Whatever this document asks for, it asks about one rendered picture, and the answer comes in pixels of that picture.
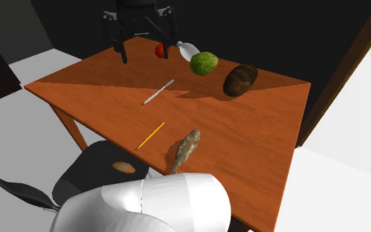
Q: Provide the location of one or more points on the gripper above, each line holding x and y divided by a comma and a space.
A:
136, 16

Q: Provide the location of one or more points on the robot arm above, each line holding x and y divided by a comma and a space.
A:
159, 205

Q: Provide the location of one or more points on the red tomato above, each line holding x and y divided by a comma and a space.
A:
159, 51

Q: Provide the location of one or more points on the white bottle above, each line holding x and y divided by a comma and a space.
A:
189, 50

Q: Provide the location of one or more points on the silver pen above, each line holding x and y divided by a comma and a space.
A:
158, 91

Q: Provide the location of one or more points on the green cabbage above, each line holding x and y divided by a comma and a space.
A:
203, 63

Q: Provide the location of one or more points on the yellow pencil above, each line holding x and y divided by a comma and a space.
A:
150, 136

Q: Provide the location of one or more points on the dark brown bread loaf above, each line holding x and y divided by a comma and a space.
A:
239, 80

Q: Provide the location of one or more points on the brown fish figure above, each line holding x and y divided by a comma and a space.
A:
186, 148

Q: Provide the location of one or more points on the brown wooden table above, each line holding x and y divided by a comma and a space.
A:
230, 128

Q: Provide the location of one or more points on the tan oval potato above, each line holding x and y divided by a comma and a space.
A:
123, 167

